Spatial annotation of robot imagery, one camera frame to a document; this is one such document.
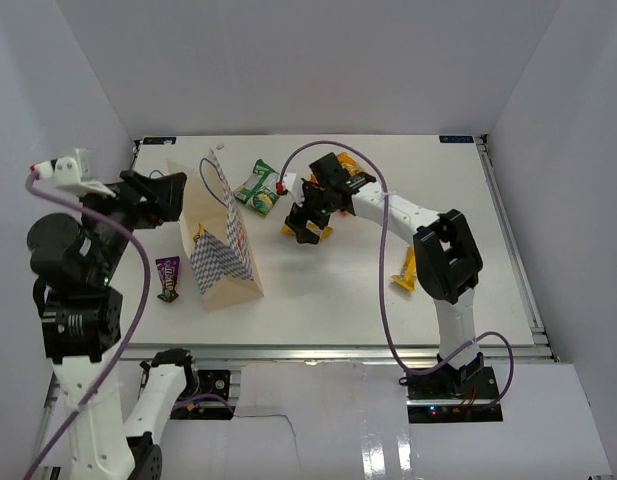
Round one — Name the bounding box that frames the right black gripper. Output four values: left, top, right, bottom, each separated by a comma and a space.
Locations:
287, 177, 338, 244

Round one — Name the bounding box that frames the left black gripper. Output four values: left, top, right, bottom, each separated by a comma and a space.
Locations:
78, 168, 185, 282

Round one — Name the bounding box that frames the yellow snack bar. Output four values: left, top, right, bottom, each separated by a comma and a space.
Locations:
391, 246, 416, 292
281, 222, 334, 241

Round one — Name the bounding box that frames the yellow M&M's packet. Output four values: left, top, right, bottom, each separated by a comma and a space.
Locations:
193, 224, 204, 244

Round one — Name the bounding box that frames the green snack packet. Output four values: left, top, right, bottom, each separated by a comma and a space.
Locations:
233, 159, 279, 217

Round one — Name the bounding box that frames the paper bag blue pattern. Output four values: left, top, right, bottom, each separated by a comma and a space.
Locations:
153, 150, 264, 312

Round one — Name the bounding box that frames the purple M&M's packet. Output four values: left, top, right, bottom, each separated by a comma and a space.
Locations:
155, 256, 180, 303

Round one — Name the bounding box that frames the orange snack multipack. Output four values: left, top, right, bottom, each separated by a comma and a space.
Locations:
309, 153, 365, 214

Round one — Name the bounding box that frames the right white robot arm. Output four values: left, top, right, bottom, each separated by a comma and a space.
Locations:
276, 153, 484, 399

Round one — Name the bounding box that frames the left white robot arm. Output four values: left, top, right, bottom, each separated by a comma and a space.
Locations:
27, 170, 200, 479

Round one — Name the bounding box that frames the blue label left corner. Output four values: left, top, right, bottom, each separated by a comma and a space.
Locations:
141, 136, 177, 145

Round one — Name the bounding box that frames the blue label corner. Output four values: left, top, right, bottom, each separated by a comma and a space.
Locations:
439, 135, 474, 144
141, 136, 177, 145

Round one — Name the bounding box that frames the blue label right corner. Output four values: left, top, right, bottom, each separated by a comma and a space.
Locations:
439, 135, 474, 144

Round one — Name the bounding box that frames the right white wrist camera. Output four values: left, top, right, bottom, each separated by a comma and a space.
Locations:
276, 173, 305, 206

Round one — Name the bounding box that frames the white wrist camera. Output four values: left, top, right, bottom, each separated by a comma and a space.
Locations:
30, 148, 116, 197
276, 173, 305, 206

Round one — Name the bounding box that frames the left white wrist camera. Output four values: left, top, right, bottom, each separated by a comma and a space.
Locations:
30, 148, 116, 197

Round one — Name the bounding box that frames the aluminium front rail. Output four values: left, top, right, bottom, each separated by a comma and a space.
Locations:
122, 343, 553, 365

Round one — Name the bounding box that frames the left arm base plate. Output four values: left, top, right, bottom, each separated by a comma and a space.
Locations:
170, 370, 233, 421

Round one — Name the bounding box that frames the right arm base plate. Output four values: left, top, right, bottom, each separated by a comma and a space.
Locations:
398, 367, 503, 424

